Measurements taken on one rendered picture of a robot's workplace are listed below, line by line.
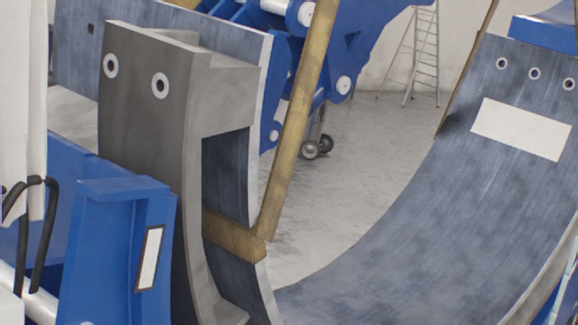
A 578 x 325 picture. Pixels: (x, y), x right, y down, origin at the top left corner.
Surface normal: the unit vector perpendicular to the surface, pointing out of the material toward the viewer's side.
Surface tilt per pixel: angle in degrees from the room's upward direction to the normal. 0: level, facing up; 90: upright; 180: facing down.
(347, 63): 90
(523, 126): 75
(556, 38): 87
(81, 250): 90
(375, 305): 15
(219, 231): 115
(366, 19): 90
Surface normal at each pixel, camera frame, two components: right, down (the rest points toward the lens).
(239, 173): -0.69, 0.30
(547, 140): -0.58, -0.21
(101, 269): 0.74, 0.31
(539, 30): -0.63, 0.00
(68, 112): 0.03, -0.90
